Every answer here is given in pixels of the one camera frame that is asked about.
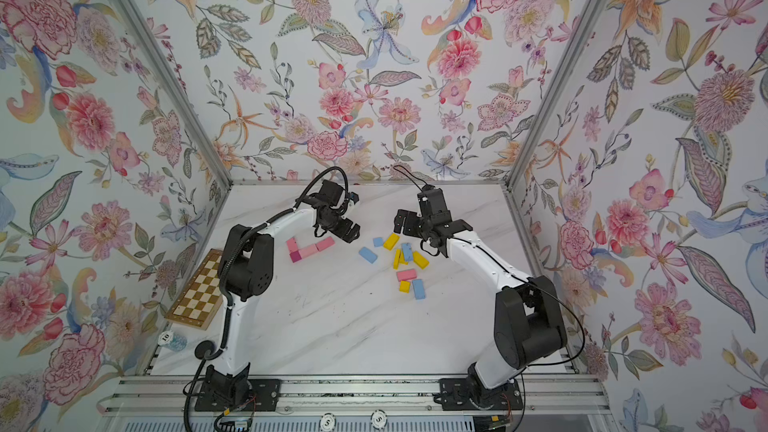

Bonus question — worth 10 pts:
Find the aluminium frame post right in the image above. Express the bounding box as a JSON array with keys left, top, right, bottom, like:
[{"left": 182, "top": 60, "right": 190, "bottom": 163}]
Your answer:
[{"left": 504, "top": 0, "right": 607, "bottom": 192}]

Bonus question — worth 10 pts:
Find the blue lower block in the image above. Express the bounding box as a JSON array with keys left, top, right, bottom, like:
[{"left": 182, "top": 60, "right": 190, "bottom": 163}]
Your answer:
[{"left": 411, "top": 279, "right": 426, "bottom": 300}]

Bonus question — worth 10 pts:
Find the yellow rectangular block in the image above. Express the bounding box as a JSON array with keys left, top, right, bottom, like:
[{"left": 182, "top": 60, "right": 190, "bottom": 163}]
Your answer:
[{"left": 382, "top": 233, "right": 400, "bottom": 251}]

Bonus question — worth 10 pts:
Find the wooden chessboard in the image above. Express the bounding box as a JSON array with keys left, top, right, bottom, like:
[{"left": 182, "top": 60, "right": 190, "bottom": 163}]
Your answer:
[{"left": 165, "top": 249, "right": 222, "bottom": 330}]

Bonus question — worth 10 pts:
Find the aluminium frame post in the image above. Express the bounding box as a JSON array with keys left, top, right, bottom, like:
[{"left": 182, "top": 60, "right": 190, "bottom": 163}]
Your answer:
[
  {"left": 113, "top": 0, "right": 233, "bottom": 192},
  {"left": 504, "top": 0, "right": 607, "bottom": 192}
]

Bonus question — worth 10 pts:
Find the black round puck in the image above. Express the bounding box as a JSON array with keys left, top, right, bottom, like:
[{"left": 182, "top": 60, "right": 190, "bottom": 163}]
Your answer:
[{"left": 194, "top": 340, "right": 217, "bottom": 361}]

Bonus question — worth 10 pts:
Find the light pink block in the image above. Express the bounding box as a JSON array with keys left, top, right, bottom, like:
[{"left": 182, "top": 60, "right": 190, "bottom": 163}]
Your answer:
[{"left": 298, "top": 244, "right": 319, "bottom": 259}]

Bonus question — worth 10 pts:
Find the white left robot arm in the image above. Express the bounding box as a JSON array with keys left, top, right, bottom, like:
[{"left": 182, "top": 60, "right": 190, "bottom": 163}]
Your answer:
[{"left": 203, "top": 177, "right": 360, "bottom": 404}]

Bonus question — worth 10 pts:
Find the aluminium frame post left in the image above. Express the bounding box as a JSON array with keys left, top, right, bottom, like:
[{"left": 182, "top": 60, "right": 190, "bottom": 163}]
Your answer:
[{"left": 113, "top": 0, "right": 233, "bottom": 192}]

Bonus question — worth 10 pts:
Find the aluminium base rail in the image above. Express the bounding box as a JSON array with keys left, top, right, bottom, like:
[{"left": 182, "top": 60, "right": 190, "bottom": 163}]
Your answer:
[{"left": 99, "top": 371, "right": 611, "bottom": 419}]

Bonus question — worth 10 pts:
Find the yellow upright block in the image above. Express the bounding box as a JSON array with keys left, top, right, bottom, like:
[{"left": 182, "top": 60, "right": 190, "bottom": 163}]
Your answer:
[{"left": 393, "top": 248, "right": 402, "bottom": 270}]

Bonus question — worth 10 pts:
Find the pink rectangular block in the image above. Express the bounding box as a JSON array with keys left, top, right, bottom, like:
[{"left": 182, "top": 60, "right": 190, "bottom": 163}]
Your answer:
[{"left": 316, "top": 237, "right": 335, "bottom": 252}]

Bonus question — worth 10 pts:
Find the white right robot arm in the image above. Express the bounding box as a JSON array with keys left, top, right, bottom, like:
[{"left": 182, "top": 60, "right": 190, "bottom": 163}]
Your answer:
[{"left": 394, "top": 185, "right": 567, "bottom": 410}]

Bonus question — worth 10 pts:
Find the blue block on yellow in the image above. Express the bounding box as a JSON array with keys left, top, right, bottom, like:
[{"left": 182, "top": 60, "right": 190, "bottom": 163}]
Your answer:
[{"left": 401, "top": 243, "right": 414, "bottom": 263}]

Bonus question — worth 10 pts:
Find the yellow angled block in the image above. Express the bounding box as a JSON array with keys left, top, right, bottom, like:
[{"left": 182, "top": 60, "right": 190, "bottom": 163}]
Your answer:
[{"left": 413, "top": 252, "right": 429, "bottom": 269}]

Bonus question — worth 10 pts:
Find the light blue long block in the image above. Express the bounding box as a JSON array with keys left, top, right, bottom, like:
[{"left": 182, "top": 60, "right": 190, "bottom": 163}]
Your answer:
[{"left": 359, "top": 247, "right": 378, "bottom": 264}]

